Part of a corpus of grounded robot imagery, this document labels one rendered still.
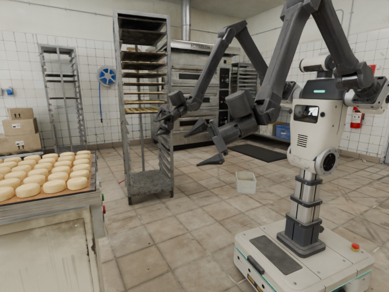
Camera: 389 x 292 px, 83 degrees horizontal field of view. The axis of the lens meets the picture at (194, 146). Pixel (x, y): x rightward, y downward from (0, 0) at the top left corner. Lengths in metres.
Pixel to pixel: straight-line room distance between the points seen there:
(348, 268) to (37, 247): 1.42
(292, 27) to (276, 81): 0.17
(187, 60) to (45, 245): 3.97
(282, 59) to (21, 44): 4.54
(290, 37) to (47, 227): 0.87
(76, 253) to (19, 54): 4.35
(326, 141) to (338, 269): 0.68
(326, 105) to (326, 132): 0.13
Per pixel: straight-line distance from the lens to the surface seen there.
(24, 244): 0.77
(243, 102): 0.62
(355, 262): 1.60
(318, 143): 1.23
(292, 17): 0.82
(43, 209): 0.72
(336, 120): 1.25
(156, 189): 2.39
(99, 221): 0.79
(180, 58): 4.31
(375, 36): 4.82
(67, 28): 4.95
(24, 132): 4.51
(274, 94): 0.69
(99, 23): 5.04
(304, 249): 1.49
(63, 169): 0.79
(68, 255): 0.78
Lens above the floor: 1.16
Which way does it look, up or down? 14 degrees down
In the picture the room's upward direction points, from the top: straight up
